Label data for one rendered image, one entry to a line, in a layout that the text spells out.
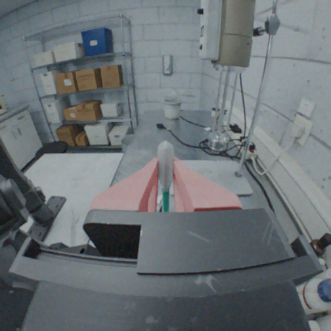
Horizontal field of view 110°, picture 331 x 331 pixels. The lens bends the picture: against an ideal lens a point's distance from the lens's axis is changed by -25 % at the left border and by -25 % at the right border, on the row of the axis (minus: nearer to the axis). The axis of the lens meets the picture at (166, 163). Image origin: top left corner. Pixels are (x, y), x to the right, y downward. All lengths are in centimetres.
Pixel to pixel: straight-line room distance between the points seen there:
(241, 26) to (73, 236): 68
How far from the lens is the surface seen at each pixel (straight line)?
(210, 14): 44
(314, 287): 41
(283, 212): 61
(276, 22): 53
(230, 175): 64
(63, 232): 54
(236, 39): 43
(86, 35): 242
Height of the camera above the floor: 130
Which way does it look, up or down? 36 degrees down
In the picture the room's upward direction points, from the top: 1 degrees counter-clockwise
